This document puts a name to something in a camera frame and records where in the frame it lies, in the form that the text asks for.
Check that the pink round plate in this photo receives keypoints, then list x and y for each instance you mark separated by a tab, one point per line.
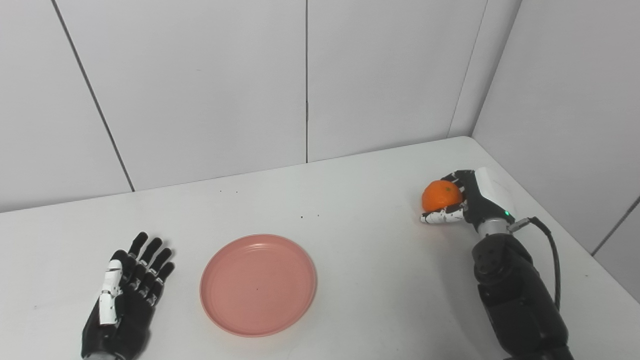
257	285

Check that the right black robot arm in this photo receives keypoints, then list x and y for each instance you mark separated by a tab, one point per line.
515	295

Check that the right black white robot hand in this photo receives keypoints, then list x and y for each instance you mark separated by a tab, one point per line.
482	197

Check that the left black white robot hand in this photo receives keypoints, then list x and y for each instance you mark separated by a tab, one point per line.
127	310

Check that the orange fruit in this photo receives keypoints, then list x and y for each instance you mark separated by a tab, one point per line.
441	196

